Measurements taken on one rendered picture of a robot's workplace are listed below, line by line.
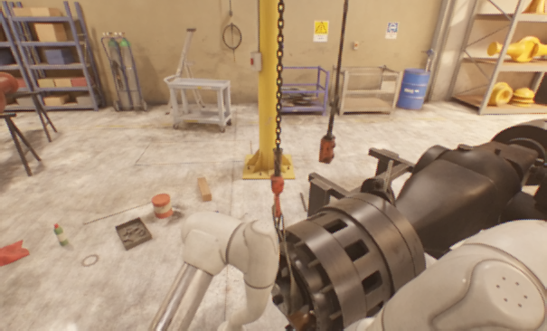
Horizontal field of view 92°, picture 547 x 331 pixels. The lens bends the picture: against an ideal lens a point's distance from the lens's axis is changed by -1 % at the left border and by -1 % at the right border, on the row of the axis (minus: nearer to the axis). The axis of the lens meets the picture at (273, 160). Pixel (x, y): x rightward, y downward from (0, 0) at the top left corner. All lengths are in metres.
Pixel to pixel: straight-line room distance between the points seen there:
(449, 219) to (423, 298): 1.39
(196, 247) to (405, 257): 0.86
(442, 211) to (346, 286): 0.81
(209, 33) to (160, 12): 1.07
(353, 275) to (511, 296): 0.82
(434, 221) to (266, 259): 1.12
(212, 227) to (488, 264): 0.67
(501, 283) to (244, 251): 0.60
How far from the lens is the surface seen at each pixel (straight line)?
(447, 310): 0.38
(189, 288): 0.86
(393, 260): 1.27
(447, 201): 1.76
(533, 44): 8.46
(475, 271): 0.37
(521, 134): 3.23
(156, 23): 6.96
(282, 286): 1.23
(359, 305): 1.20
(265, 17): 3.28
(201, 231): 0.87
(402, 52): 7.78
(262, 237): 0.78
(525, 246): 0.49
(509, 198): 2.18
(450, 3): 8.11
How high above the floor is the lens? 1.90
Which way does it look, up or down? 28 degrees down
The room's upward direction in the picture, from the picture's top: 1 degrees clockwise
